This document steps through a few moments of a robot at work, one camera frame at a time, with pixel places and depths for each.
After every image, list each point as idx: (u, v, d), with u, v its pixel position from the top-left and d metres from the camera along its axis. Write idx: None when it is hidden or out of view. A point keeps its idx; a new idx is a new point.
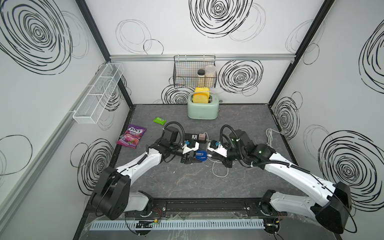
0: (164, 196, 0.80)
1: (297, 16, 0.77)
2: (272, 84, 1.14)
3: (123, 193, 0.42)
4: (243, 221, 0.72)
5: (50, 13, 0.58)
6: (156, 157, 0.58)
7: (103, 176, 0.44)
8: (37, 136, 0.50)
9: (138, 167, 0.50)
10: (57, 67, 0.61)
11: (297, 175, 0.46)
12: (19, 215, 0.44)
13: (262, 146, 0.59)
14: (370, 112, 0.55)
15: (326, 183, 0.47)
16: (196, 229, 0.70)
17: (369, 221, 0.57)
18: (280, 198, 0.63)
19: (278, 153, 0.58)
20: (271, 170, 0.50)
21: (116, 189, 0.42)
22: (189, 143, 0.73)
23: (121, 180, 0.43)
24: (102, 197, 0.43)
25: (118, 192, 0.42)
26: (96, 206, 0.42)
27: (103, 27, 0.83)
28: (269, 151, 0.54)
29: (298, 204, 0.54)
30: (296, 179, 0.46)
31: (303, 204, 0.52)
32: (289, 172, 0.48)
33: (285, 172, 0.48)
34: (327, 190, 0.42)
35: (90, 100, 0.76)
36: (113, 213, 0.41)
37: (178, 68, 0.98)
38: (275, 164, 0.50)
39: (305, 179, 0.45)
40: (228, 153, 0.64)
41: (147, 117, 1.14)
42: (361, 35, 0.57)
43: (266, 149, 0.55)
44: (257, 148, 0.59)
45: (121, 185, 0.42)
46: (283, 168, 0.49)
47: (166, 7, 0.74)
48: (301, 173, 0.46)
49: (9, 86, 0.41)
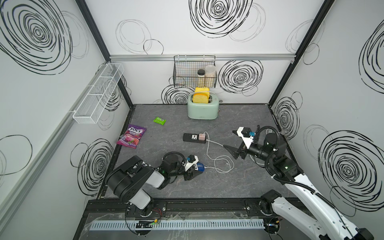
0: (164, 196, 0.80)
1: (296, 17, 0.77)
2: (272, 84, 1.14)
3: (144, 179, 0.48)
4: (244, 221, 0.72)
5: (50, 13, 0.58)
6: (161, 176, 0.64)
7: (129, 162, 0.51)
8: (36, 136, 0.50)
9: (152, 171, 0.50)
10: (57, 67, 0.61)
11: (316, 203, 0.44)
12: (19, 217, 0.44)
13: (290, 161, 0.54)
14: (370, 113, 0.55)
15: (349, 223, 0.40)
16: (196, 229, 0.70)
17: (369, 221, 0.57)
18: (287, 207, 0.61)
19: (305, 176, 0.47)
20: (289, 187, 0.50)
21: (140, 173, 0.48)
22: (190, 158, 0.81)
23: (146, 168, 0.50)
24: (120, 181, 0.46)
25: (142, 176, 0.48)
26: (110, 187, 0.45)
27: (103, 27, 0.83)
28: (296, 170, 0.51)
29: (305, 224, 0.52)
30: (315, 207, 0.44)
31: (310, 227, 0.51)
32: (311, 197, 0.46)
33: (305, 196, 0.46)
34: (347, 231, 0.40)
35: (90, 100, 0.76)
36: (124, 196, 0.43)
37: (178, 68, 0.98)
38: (298, 186, 0.48)
39: (325, 210, 0.43)
40: (250, 146, 0.60)
41: (147, 117, 1.14)
42: (361, 36, 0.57)
43: (295, 166, 0.52)
44: (285, 162, 0.56)
45: (145, 171, 0.49)
46: (307, 192, 0.46)
47: (166, 8, 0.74)
48: (323, 203, 0.44)
49: (9, 86, 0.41)
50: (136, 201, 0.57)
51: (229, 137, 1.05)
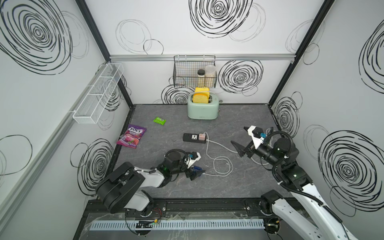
0: (164, 196, 0.80)
1: (296, 17, 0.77)
2: (272, 84, 1.14)
3: (133, 189, 0.45)
4: (244, 221, 0.72)
5: (50, 13, 0.58)
6: (159, 176, 0.62)
7: (119, 170, 0.48)
8: (37, 136, 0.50)
9: (149, 175, 0.56)
10: (57, 67, 0.61)
11: (323, 217, 0.43)
12: (18, 217, 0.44)
13: (300, 170, 0.51)
14: (370, 112, 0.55)
15: None
16: (196, 229, 0.70)
17: (369, 221, 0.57)
18: (287, 210, 0.60)
19: (314, 186, 0.48)
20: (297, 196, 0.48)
21: (129, 183, 0.46)
22: (192, 155, 0.85)
23: (136, 177, 0.47)
24: (108, 191, 0.44)
25: (130, 186, 0.45)
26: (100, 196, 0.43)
27: (103, 27, 0.83)
28: (305, 179, 0.49)
29: (305, 231, 0.52)
30: (322, 221, 0.43)
31: (311, 234, 0.51)
32: (318, 210, 0.44)
33: (312, 208, 0.45)
34: None
35: (90, 100, 0.76)
36: (113, 207, 0.41)
37: (178, 68, 0.98)
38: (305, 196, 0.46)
39: (332, 225, 0.42)
40: (260, 148, 0.57)
41: (147, 117, 1.14)
42: (361, 36, 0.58)
43: (304, 174, 0.50)
44: (294, 169, 0.52)
45: (135, 181, 0.46)
46: (314, 204, 0.45)
47: (166, 9, 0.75)
48: (331, 219, 0.43)
49: (8, 86, 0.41)
50: (134, 204, 0.57)
51: (229, 137, 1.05)
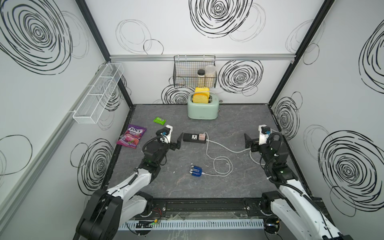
0: (164, 196, 0.80)
1: (296, 17, 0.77)
2: (272, 84, 1.14)
3: (115, 214, 0.41)
4: (244, 221, 0.72)
5: (50, 13, 0.58)
6: (144, 177, 0.58)
7: (93, 200, 0.42)
8: (36, 135, 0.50)
9: (130, 187, 0.50)
10: (57, 67, 0.61)
11: (303, 204, 0.49)
12: (18, 217, 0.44)
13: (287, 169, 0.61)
14: (370, 112, 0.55)
15: (332, 226, 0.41)
16: (196, 229, 0.70)
17: (369, 221, 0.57)
18: (285, 209, 0.60)
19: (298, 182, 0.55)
20: (285, 192, 0.54)
21: (108, 212, 0.41)
22: (166, 132, 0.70)
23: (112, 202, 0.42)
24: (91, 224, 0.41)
25: (110, 213, 0.41)
26: (83, 236, 0.40)
27: (103, 27, 0.83)
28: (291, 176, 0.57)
29: (298, 229, 0.52)
30: (302, 209, 0.48)
31: (303, 232, 0.51)
32: (299, 199, 0.50)
33: (295, 198, 0.51)
34: (327, 231, 0.42)
35: (90, 100, 0.76)
36: (104, 239, 0.39)
37: (178, 68, 0.98)
38: (289, 187, 0.53)
39: (310, 211, 0.47)
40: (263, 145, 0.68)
41: (147, 117, 1.14)
42: (361, 36, 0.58)
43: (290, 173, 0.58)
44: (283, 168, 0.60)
45: (113, 207, 0.41)
46: (296, 194, 0.52)
47: (166, 9, 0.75)
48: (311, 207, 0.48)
49: (8, 86, 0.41)
50: (131, 212, 0.56)
51: (229, 137, 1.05)
